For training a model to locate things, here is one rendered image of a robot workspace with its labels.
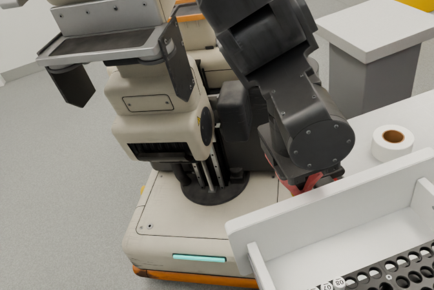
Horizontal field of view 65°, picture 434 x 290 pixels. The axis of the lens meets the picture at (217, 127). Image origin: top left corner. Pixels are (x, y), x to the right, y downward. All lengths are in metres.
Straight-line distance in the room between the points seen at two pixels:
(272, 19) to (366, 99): 0.93
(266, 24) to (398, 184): 0.30
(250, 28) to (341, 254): 0.33
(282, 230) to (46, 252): 1.52
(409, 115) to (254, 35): 0.57
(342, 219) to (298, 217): 0.08
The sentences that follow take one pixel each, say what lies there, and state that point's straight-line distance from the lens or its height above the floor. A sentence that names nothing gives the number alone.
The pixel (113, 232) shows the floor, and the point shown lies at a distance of 1.74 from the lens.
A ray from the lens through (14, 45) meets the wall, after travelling 3.57.
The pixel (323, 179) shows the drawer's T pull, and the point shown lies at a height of 0.91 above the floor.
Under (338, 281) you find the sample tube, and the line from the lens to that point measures 0.41.
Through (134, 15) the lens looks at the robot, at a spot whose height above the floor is 1.07.
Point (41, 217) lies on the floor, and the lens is 2.04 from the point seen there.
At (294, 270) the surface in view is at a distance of 0.50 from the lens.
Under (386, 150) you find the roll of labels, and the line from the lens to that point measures 0.70.
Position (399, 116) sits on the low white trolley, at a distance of 0.83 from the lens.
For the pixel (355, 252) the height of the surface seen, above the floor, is 0.84.
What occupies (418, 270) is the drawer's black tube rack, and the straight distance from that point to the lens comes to 0.44.
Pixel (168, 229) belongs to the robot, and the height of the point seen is 0.28.
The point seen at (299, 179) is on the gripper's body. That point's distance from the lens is 0.39.
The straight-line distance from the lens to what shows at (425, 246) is 0.46.
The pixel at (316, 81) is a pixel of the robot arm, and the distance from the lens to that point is 0.33.
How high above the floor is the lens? 1.28
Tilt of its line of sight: 39 degrees down
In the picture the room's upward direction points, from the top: 15 degrees counter-clockwise
